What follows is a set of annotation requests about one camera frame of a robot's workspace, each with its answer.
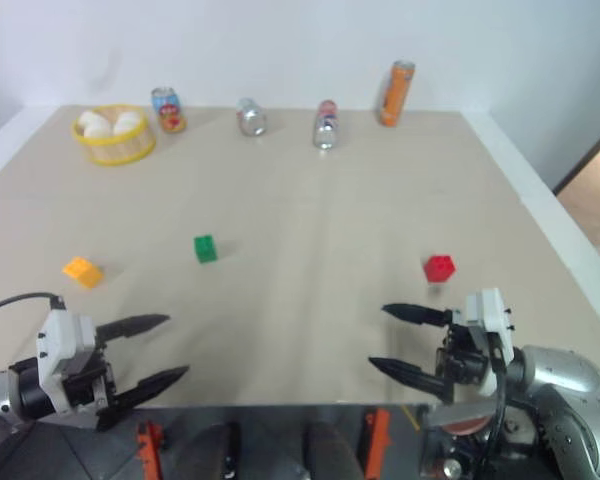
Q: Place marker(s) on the silver robot torso mechanism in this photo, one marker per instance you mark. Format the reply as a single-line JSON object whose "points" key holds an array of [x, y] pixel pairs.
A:
{"points": [[450, 445]]}

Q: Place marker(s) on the yellow woven basket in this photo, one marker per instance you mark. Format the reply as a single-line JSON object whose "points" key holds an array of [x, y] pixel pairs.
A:
{"points": [[122, 147]]}

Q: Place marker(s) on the tall orange drink can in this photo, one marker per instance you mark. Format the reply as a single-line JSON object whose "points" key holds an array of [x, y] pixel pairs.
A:
{"points": [[396, 95]]}

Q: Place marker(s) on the yellow toy block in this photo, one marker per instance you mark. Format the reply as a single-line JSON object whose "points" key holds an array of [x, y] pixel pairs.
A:
{"points": [[84, 272]]}

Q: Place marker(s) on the white egg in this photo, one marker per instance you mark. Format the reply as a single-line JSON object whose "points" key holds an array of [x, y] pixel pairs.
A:
{"points": [[126, 123], [91, 120], [99, 131]]}

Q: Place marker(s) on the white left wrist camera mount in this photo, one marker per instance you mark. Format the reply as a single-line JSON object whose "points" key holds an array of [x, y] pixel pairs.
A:
{"points": [[60, 332]]}

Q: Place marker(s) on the silver can with red-blue print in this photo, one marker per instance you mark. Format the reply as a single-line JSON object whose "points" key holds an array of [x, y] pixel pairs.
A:
{"points": [[326, 127]]}

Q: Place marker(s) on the green toy block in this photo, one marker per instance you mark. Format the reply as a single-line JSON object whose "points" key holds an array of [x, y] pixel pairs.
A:
{"points": [[206, 249]]}

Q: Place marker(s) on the blue and red drink can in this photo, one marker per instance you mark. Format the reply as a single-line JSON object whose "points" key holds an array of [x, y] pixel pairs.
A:
{"points": [[169, 111]]}

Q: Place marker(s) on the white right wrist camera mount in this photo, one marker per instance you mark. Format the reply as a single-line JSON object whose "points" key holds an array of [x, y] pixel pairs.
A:
{"points": [[490, 312]]}

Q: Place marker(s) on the red toy block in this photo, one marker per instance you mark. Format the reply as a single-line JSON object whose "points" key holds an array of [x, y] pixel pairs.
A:
{"points": [[439, 269]]}

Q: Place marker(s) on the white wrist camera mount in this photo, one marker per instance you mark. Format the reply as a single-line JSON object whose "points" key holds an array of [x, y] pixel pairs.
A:
{"points": [[490, 312], [60, 332]]}

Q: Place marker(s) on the orange clamp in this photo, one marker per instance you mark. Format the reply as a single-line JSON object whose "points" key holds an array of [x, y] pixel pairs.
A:
{"points": [[377, 442], [150, 450]]}

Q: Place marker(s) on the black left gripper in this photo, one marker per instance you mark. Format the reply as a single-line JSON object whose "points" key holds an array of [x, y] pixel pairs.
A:
{"points": [[87, 377]]}

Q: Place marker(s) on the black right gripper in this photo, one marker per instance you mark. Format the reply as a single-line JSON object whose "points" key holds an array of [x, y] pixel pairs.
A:
{"points": [[462, 362]]}

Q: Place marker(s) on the silver drink can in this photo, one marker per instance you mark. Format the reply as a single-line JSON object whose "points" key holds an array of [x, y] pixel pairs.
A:
{"points": [[251, 119]]}

